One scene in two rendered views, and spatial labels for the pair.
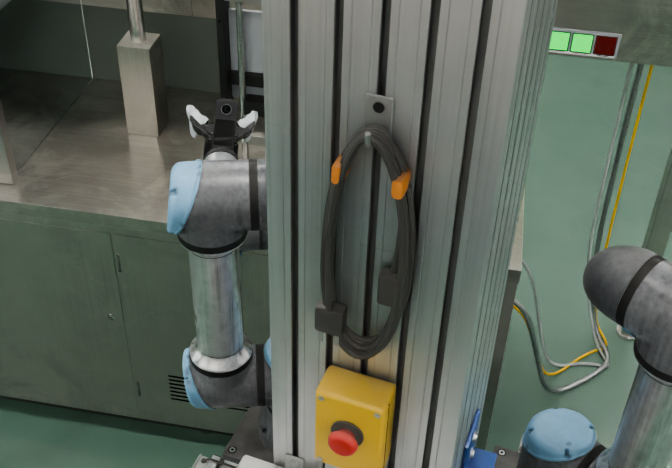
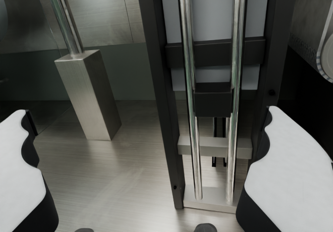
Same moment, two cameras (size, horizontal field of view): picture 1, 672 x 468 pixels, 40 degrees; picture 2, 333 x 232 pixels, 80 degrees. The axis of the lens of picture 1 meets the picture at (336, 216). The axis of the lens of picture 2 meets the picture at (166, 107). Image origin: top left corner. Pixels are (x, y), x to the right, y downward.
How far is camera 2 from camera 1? 1.95 m
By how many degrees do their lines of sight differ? 10
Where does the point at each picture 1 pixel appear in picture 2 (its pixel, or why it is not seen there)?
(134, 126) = (89, 133)
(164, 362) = not seen: outside the picture
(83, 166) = not seen: hidden behind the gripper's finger
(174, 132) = (124, 134)
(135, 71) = (77, 84)
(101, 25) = not seen: hidden behind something
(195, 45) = (138, 66)
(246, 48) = not seen: outside the picture
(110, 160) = (61, 171)
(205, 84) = (149, 94)
